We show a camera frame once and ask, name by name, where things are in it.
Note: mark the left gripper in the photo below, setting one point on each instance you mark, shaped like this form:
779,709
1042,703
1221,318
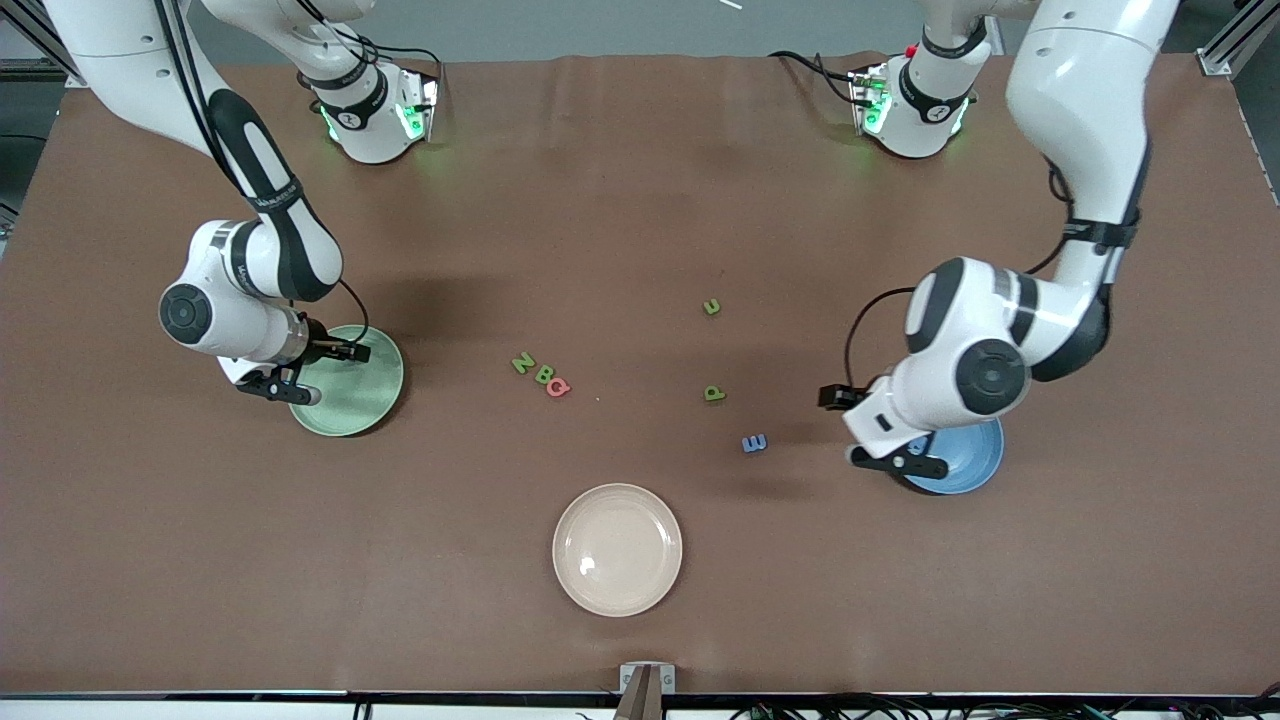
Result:
838,397

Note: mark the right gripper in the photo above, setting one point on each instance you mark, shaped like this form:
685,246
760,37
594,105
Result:
322,349

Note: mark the blue foam letter m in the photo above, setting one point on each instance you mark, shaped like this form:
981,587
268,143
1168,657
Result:
752,443

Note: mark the green foam letter N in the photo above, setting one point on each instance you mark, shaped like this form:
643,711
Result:
522,363

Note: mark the green foam letter B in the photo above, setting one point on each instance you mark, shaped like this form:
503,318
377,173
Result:
544,376

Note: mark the red foam letter Q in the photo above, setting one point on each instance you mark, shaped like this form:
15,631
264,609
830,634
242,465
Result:
550,387

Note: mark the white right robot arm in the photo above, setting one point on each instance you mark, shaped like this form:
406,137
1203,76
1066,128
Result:
110,40

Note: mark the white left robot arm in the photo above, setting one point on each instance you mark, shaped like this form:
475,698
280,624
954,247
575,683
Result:
1080,100

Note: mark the blue plate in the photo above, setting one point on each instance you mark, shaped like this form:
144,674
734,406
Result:
975,455

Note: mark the green plate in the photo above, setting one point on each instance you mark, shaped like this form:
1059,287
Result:
370,390

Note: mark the beige plate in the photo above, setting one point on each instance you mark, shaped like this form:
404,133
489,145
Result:
617,550

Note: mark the brown table cover mat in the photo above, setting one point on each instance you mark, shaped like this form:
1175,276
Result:
640,200

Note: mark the white table edge rail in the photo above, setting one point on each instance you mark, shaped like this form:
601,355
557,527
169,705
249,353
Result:
200,710

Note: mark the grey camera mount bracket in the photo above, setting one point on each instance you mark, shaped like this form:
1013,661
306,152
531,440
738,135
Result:
647,700

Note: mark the aluminium extrusion frame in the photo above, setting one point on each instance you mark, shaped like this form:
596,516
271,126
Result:
30,70
1215,60

